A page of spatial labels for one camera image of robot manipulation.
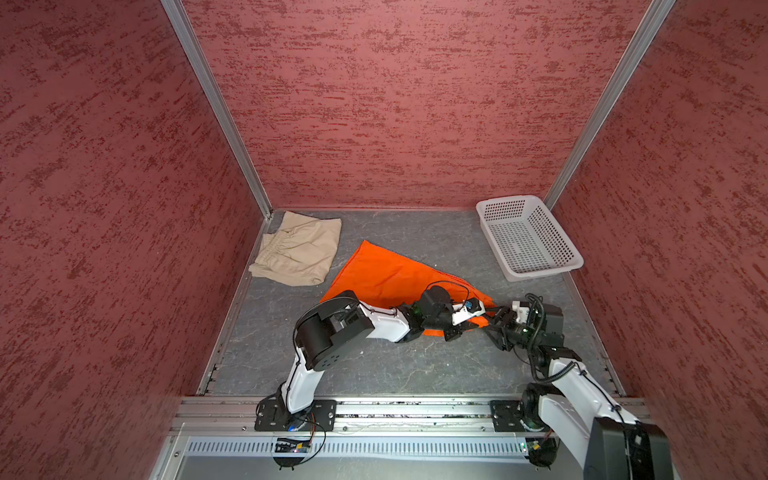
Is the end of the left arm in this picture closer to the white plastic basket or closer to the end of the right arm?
the end of the right arm

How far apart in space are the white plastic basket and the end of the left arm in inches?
13.5

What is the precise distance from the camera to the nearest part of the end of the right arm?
754mm

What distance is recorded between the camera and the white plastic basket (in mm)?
1023

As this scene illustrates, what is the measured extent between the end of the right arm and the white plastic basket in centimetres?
24

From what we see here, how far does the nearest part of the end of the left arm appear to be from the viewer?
710mm
